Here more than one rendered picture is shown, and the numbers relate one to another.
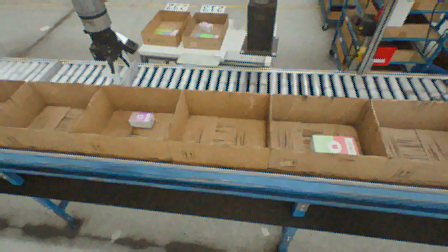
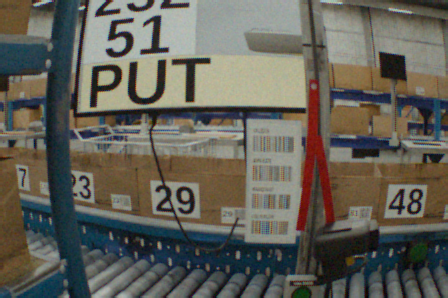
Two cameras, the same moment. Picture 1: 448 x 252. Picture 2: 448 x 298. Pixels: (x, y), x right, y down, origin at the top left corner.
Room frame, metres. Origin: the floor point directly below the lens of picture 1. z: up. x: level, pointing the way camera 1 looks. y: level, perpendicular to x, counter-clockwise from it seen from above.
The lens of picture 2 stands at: (1.97, -1.01, 1.29)
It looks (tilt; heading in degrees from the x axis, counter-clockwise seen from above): 7 degrees down; 184
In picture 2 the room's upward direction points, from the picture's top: straight up
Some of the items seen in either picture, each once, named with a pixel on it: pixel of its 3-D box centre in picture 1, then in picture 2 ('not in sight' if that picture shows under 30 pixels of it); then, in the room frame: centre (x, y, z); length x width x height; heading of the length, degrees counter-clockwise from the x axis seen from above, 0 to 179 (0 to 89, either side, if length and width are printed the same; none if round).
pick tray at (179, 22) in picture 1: (168, 27); not in sight; (1.95, 0.36, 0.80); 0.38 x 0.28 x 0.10; 163
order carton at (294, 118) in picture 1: (318, 135); (419, 193); (0.62, -0.39, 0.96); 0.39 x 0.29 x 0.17; 78
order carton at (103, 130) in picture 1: (136, 122); not in sight; (0.78, 0.38, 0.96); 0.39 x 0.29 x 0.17; 79
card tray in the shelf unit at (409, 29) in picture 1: (395, 17); not in sight; (1.82, -1.40, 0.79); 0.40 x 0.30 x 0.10; 170
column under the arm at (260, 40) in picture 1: (261, 24); not in sight; (1.66, -0.33, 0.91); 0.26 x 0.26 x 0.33; 73
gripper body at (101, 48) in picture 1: (104, 42); not in sight; (0.85, 0.39, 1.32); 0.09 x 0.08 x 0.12; 78
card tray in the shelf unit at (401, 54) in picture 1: (384, 41); not in sight; (1.81, -1.40, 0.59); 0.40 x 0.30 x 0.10; 166
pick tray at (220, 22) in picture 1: (206, 30); not in sight; (1.85, 0.05, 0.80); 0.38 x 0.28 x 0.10; 165
